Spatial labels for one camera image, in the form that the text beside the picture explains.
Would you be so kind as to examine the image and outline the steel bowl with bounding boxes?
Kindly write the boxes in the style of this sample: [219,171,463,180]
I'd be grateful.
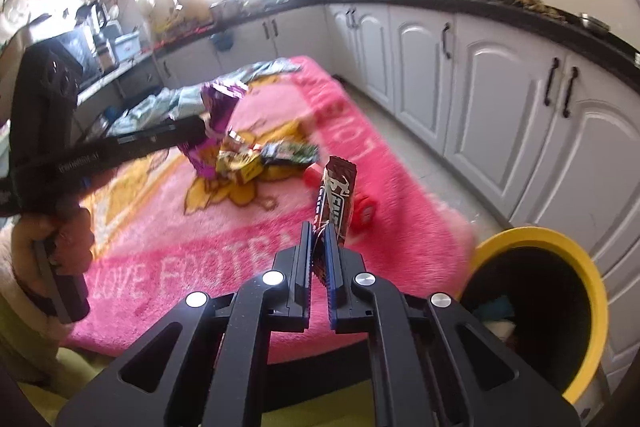
[579,12,612,33]

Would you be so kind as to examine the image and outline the light blue box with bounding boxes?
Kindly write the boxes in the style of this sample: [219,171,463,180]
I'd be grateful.
[113,31,141,58]

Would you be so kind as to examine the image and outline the yellow-rimmed trash bin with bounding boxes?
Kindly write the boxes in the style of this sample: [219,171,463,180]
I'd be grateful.
[457,226,611,414]

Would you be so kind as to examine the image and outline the green snack wrapper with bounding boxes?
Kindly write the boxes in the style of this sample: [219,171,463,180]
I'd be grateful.
[259,141,321,166]

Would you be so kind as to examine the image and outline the purple snack bag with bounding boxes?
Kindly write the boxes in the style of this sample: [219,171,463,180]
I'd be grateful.
[177,79,249,178]

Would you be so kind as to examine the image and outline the brown chocolate bar wrapper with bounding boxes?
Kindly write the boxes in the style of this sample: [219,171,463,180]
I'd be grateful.
[310,155,359,284]

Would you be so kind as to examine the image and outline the white lower cabinets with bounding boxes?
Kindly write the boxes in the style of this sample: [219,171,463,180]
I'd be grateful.
[154,1,640,389]

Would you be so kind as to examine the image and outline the person's left hand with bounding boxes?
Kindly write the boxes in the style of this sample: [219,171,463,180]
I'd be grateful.
[11,205,96,295]

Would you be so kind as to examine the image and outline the person's left forearm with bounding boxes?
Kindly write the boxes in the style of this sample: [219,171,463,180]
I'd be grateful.
[0,232,77,384]

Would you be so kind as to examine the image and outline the light blue cloth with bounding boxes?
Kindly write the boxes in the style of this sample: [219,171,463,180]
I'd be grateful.
[107,59,301,138]

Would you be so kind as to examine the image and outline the pink printed blanket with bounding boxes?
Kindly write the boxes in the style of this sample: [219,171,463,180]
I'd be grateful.
[65,55,477,366]

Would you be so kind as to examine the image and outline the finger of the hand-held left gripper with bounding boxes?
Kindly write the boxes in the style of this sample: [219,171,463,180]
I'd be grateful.
[112,115,209,158]

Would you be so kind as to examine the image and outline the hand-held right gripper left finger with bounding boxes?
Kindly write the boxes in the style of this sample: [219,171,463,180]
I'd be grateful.
[55,221,314,427]

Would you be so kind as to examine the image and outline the black microwave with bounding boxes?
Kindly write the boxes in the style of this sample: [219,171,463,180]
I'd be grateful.
[30,29,104,90]

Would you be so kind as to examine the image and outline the blue towel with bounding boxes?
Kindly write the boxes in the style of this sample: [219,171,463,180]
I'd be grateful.
[482,299,516,323]

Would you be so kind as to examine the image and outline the brown dried roots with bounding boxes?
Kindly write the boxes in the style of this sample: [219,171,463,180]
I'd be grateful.
[499,0,567,20]

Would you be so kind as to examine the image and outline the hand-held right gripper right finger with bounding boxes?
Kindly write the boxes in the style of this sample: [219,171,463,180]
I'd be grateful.
[324,226,582,427]

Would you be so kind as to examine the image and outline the yellow snack wrapper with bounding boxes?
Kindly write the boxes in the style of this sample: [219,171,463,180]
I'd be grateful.
[215,131,264,184]

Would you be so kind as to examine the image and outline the blue hanging basket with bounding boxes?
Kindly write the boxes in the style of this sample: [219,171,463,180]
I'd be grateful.
[210,31,235,53]

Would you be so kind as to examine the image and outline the steel stockpot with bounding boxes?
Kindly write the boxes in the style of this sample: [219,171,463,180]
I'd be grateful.
[209,0,246,23]

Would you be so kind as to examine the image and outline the red plastic bag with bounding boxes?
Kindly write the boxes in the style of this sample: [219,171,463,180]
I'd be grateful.
[302,166,379,234]

